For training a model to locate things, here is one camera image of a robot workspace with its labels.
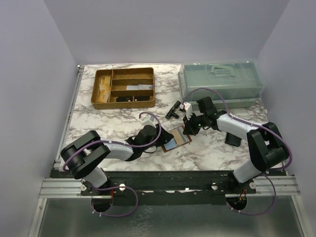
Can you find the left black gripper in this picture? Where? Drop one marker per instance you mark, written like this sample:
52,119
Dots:
165,136

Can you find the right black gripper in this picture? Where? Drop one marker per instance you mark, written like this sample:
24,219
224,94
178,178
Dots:
189,128

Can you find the blue credit card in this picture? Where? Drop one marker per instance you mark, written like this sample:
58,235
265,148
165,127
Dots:
170,145

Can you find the brown leather card holder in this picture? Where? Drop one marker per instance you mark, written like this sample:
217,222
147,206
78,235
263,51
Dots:
177,146

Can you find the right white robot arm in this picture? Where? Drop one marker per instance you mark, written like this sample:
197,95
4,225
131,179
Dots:
266,146

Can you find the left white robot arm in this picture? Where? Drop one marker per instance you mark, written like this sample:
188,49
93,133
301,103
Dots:
83,156

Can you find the white card in tray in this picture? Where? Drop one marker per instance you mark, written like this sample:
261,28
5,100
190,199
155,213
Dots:
140,87

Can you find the black T-shaped pipe fitting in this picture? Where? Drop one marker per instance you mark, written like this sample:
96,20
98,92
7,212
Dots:
171,112

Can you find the black snap wallet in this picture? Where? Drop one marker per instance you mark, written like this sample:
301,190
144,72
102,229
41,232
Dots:
232,140

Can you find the black item in tray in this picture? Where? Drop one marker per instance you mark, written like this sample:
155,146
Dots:
132,98

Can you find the clear lidded plastic box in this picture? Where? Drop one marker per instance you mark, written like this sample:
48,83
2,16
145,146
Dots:
237,81

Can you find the brown cork organizer tray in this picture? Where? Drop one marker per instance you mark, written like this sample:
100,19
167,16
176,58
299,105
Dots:
121,78

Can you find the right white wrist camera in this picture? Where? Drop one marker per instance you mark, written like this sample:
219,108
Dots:
187,108

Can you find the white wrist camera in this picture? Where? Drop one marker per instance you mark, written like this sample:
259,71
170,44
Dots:
187,108
148,120

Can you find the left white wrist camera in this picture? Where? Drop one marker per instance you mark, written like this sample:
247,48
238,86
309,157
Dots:
148,120

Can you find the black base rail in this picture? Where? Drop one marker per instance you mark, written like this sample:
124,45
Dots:
153,188

